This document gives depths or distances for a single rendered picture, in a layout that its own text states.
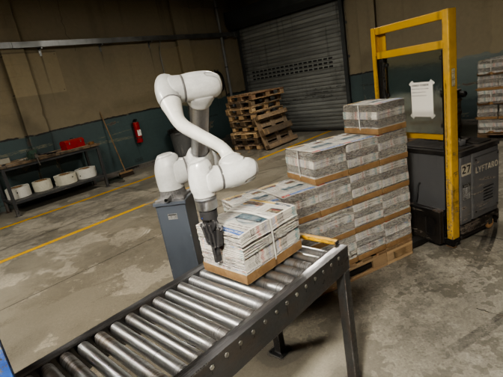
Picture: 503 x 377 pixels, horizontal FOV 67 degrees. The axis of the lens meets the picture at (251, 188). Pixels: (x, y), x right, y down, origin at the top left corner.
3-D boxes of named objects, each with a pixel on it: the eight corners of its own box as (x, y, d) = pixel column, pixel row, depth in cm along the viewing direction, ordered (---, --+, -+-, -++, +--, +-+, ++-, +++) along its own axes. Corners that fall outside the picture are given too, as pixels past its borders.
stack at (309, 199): (239, 299, 295) (219, 199, 272) (355, 250, 341) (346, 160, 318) (263, 324, 261) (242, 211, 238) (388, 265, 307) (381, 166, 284)
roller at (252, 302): (195, 282, 178) (193, 272, 177) (272, 310, 146) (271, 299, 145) (187, 287, 175) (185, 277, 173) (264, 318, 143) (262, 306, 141)
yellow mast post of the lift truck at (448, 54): (443, 236, 317) (436, 11, 269) (450, 233, 321) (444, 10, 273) (453, 240, 309) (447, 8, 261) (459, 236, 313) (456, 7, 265)
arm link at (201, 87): (181, 167, 243) (214, 159, 250) (188, 187, 235) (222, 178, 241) (174, 66, 181) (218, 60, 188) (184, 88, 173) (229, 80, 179)
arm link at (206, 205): (206, 191, 160) (208, 204, 162) (188, 198, 154) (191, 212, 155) (220, 193, 154) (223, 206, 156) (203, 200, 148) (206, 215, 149)
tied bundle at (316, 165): (287, 178, 296) (283, 149, 290) (318, 168, 307) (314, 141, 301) (315, 186, 263) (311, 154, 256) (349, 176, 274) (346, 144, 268)
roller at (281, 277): (225, 263, 191) (224, 254, 190) (302, 286, 159) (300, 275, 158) (218, 268, 188) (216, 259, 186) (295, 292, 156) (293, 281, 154)
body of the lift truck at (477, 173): (397, 223, 381) (391, 144, 359) (434, 207, 402) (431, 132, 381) (461, 244, 320) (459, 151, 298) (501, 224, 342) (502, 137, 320)
